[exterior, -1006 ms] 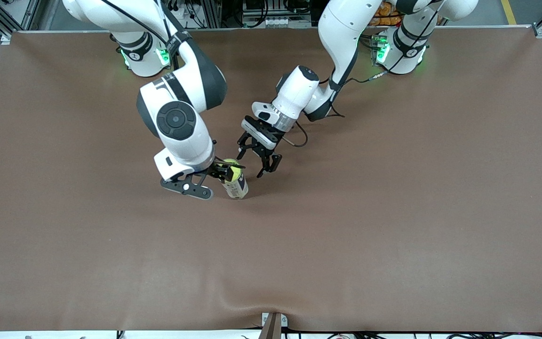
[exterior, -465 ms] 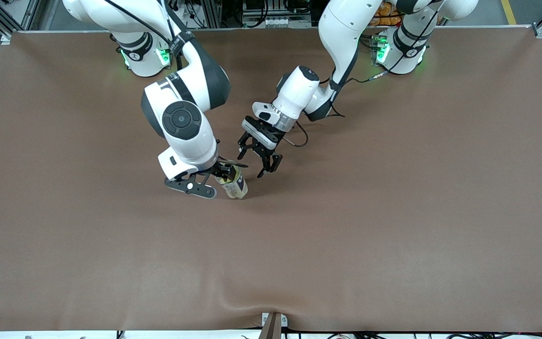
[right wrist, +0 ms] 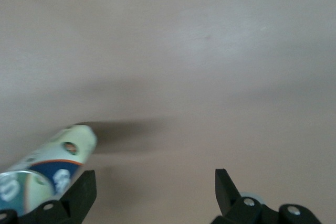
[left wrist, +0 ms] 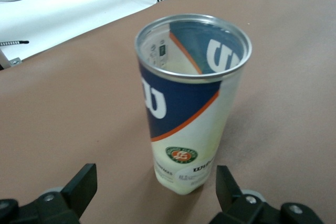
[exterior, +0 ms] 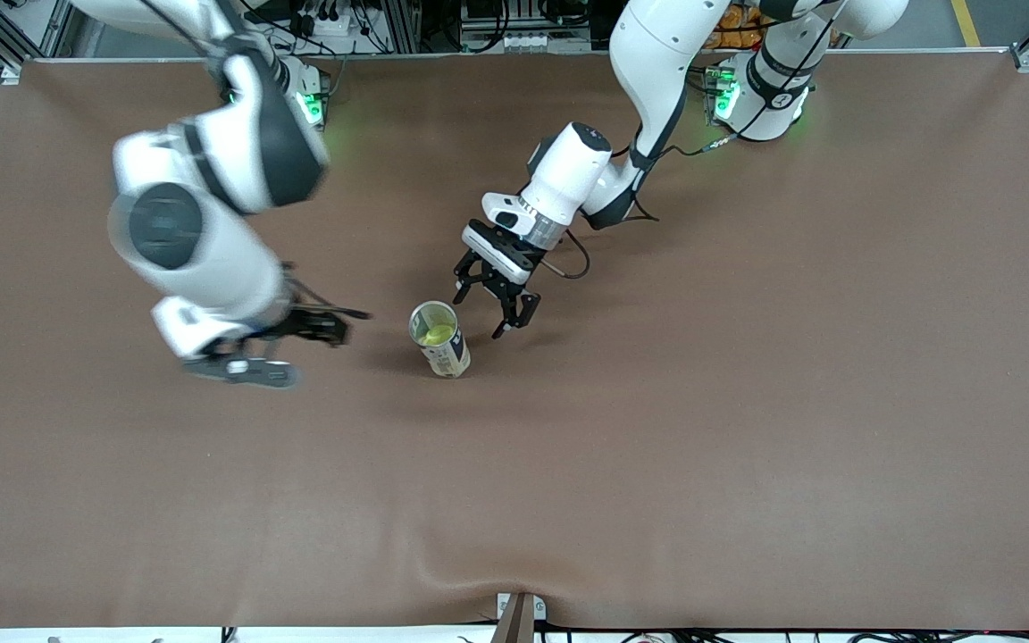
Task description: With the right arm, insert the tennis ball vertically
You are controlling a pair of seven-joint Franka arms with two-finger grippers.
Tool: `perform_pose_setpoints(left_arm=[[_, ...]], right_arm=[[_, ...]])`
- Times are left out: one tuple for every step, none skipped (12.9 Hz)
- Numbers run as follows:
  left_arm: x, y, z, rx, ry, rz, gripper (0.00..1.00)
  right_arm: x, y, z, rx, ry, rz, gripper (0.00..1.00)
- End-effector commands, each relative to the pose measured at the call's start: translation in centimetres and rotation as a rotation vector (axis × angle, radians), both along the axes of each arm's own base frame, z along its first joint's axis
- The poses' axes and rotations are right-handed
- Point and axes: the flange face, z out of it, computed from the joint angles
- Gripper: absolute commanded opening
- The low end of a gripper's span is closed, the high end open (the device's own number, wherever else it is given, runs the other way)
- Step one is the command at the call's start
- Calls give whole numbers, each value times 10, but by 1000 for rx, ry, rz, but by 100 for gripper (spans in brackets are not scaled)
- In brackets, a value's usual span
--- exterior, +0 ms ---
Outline tennis ball can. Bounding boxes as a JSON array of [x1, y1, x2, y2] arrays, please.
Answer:
[[407, 300, 473, 380]]

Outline brown table mat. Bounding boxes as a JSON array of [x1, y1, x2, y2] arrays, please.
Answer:
[[0, 49, 1029, 631]]

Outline white terminal block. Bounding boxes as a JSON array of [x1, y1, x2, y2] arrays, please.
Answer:
[[476, 32, 552, 52]]

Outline white power strip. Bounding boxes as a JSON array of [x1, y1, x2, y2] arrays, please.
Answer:
[[304, 7, 365, 38]]

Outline orange snack bags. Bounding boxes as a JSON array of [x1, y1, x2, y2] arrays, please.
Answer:
[[709, 4, 767, 51]]

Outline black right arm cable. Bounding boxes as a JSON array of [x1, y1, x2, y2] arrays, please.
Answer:
[[280, 262, 373, 320]]

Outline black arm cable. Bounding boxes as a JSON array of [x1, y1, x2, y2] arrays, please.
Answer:
[[280, 262, 373, 320], [543, 0, 841, 281]]

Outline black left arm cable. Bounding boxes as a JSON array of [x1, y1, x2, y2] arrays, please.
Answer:
[[543, 0, 841, 281]]

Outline grey table edge bracket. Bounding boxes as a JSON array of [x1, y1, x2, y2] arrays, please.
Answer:
[[496, 592, 548, 622]]

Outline brown camera post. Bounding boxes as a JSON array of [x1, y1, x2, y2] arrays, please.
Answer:
[[489, 593, 536, 643]]

